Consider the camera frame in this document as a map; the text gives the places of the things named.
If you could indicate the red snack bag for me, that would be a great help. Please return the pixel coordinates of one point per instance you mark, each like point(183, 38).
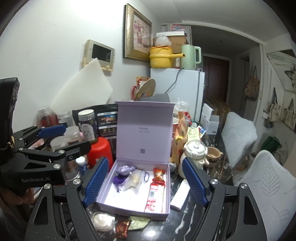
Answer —
point(138, 82)

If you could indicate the green print tote bag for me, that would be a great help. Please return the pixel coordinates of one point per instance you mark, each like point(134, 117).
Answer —
point(289, 115)

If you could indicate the yellow pot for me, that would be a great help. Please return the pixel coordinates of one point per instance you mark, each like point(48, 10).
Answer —
point(160, 58)

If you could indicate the flat cardboard sheets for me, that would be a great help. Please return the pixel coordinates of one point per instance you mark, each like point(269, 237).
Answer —
point(219, 107)

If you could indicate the yellow green snack packet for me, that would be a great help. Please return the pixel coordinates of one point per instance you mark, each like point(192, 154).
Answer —
point(194, 134)

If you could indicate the white bundle in clear packet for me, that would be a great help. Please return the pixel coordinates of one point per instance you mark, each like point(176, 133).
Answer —
point(103, 222)

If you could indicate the green electric kettle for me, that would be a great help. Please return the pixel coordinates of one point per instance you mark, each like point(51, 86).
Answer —
point(188, 58)

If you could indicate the colourful printed box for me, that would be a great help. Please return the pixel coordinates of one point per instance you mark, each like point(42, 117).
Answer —
point(180, 27)

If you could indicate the black coffee bag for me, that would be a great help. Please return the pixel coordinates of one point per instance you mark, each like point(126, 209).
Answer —
point(106, 120)

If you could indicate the white foam board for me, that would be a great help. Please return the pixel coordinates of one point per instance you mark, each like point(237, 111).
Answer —
point(87, 85)

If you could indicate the round woven coaster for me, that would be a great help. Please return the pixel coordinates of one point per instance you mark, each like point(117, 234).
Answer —
point(145, 89)

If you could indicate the white tote bag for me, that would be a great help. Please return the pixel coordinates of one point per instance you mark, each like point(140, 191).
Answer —
point(274, 109)

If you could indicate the clear plastic cover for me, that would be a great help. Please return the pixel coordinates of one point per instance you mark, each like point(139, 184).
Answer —
point(161, 40)

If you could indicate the red snack packet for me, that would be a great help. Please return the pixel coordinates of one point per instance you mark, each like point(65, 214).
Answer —
point(159, 176)

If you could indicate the clear plastic bag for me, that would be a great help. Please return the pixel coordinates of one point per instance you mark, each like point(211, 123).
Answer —
point(182, 105)

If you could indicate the gold framed picture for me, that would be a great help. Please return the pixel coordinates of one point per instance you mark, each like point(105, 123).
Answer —
point(137, 32)

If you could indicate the white tissue packet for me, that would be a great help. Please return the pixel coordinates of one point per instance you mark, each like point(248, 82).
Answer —
point(180, 194)

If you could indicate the orange snack bag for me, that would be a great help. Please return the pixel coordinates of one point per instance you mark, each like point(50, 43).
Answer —
point(181, 134)

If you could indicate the cluster of clear food jars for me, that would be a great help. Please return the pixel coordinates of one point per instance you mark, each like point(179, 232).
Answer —
point(86, 125)

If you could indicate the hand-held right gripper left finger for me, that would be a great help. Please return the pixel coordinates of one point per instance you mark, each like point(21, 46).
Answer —
point(97, 180)

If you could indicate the brown ceramic mug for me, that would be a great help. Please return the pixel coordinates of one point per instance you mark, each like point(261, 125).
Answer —
point(214, 155)

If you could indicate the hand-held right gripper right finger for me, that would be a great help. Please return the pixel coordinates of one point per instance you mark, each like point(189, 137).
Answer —
point(193, 180)

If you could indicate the green foil tea packet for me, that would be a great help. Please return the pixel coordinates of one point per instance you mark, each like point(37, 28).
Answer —
point(138, 223)

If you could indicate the brown foil snack packet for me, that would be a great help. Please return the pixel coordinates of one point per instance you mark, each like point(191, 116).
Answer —
point(122, 229)

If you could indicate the clear glass cup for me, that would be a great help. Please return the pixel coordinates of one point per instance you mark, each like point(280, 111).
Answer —
point(220, 176)

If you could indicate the small leaf-pattern covered chair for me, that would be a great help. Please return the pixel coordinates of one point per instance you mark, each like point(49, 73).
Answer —
point(238, 136)

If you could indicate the purple lavender sachet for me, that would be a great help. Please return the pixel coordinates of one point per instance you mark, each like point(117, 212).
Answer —
point(124, 170)

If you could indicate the brown cardboard box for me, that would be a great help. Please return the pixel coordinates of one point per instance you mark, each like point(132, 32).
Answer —
point(177, 42)

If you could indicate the wall intercom panel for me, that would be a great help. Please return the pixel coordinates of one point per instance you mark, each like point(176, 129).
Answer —
point(99, 54)

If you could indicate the white mini fridge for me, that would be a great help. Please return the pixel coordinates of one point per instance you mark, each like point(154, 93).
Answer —
point(180, 92)

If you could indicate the brown floral tote bag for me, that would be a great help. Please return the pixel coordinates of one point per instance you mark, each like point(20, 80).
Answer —
point(252, 87)

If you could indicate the long red white packet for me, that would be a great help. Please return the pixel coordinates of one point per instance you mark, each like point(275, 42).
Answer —
point(155, 197)

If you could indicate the dark brown door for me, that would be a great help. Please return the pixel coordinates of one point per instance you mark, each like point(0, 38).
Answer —
point(215, 76)

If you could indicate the clear zip bag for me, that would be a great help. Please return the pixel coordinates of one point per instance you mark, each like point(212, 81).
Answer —
point(135, 180)

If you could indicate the white cardboard box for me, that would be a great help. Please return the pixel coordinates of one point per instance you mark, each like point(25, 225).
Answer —
point(208, 111)
point(212, 126)

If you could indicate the purple gift box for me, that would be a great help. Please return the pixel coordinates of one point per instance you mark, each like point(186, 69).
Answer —
point(143, 129)

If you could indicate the blue tablet tube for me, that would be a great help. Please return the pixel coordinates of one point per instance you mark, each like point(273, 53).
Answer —
point(81, 163)

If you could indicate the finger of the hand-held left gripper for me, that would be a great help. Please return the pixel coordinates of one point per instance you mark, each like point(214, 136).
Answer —
point(76, 149)
point(52, 130)

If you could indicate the cream lidded jug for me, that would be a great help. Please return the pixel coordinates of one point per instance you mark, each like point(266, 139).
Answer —
point(194, 155)

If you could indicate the red paper cup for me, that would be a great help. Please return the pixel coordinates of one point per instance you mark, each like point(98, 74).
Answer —
point(175, 124)

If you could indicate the red canister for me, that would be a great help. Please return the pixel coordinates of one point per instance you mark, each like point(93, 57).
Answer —
point(100, 150)

